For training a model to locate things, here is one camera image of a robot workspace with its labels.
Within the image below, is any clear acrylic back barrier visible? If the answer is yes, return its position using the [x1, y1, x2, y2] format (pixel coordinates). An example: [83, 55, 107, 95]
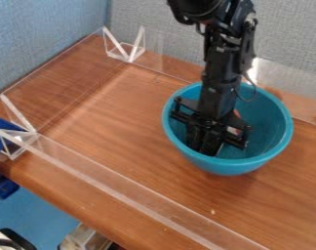
[102, 25, 316, 125]

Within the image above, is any clear box under table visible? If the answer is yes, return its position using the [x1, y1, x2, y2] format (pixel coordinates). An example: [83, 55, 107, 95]
[57, 224, 112, 250]

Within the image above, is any white brown-capped toy mushroom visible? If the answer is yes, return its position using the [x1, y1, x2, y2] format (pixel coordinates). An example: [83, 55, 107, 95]
[226, 109, 242, 136]

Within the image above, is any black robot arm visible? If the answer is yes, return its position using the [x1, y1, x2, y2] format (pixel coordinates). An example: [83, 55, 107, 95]
[167, 0, 258, 156]

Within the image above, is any black white object bottom left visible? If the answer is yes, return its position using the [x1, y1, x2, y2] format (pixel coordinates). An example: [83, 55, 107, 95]
[0, 229, 36, 250]

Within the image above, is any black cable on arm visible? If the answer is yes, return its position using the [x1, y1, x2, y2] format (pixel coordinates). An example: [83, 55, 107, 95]
[234, 71, 258, 104]

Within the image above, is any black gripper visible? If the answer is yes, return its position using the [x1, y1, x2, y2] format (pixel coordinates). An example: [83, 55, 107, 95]
[171, 79, 251, 156]

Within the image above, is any blue plastic bowl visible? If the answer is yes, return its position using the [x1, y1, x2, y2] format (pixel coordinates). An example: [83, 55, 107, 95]
[160, 83, 293, 176]

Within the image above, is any clear acrylic barrier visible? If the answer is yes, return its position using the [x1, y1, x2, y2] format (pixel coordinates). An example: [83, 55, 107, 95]
[102, 25, 316, 125]
[0, 26, 106, 134]
[0, 129, 269, 250]

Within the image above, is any clear acrylic left barrier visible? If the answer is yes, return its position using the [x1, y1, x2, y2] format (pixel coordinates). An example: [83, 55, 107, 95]
[0, 26, 106, 134]

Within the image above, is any clear acrylic front barrier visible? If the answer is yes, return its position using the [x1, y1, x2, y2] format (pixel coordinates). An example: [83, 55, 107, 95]
[0, 129, 269, 250]

